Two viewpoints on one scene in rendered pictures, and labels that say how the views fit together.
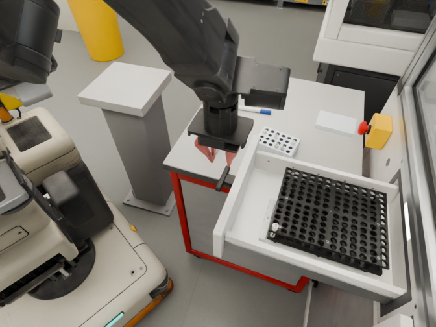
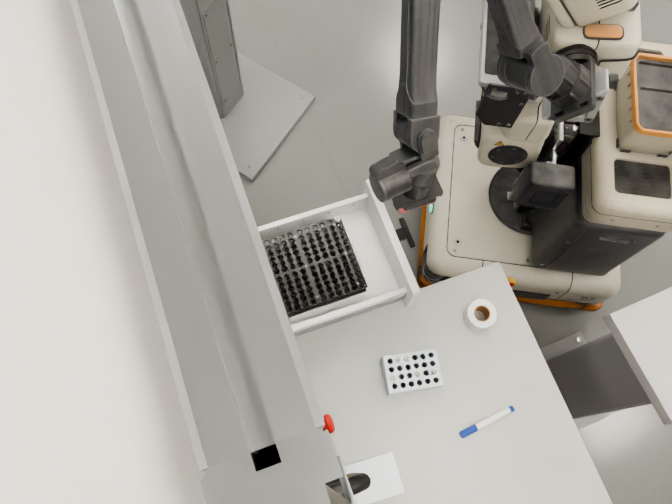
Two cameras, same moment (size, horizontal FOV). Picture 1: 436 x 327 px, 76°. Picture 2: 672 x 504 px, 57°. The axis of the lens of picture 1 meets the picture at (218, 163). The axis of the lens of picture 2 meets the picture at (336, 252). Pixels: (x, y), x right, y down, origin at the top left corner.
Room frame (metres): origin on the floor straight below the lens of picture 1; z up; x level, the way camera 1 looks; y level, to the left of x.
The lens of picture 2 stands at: (0.64, -0.50, 2.18)
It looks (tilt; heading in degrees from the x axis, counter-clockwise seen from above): 70 degrees down; 133
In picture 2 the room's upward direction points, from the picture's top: 8 degrees clockwise
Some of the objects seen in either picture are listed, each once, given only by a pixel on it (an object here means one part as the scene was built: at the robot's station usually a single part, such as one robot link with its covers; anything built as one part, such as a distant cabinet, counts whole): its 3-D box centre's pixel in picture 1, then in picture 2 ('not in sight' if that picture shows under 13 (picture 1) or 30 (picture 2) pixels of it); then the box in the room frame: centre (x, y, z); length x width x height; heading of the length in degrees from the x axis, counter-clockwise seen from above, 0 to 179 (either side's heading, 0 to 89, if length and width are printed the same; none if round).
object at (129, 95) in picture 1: (145, 146); (614, 369); (1.01, 0.38, 0.38); 0.30 x 0.30 x 0.76; 73
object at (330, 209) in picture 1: (326, 218); (306, 270); (0.31, -0.24, 0.87); 0.22 x 0.18 x 0.06; 70
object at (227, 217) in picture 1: (238, 191); (389, 242); (0.38, -0.05, 0.87); 0.29 x 0.02 x 0.11; 160
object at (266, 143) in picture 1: (276, 144); (411, 371); (0.63, -0.19, 0.78); 0.12 x 0.08 x 0.04; 59
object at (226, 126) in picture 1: (220, 115); (416, 182); (0.36, 0.00, 1.11); 0.10 x 0.07 x 0.07; 70
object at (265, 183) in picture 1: (329, 220); (302, 272); (0.30, -0.24, 0.86); 0.40 x 0.26 x 0.06; 70
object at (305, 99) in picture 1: (263, 186); (413, 433); (0.75, -0.21, 0.38); 0.62 x 0.58 x 0.76; 160
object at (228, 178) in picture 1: (228, 180); (402, 234); (0.39, -0.02, 0.91); 0.07 x 0.04 x 0.01; 160
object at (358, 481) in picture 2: not in sight; (343, 485); (0.67, -0.48, 1.45); 0.05 x 0.03 x 0.19; 70
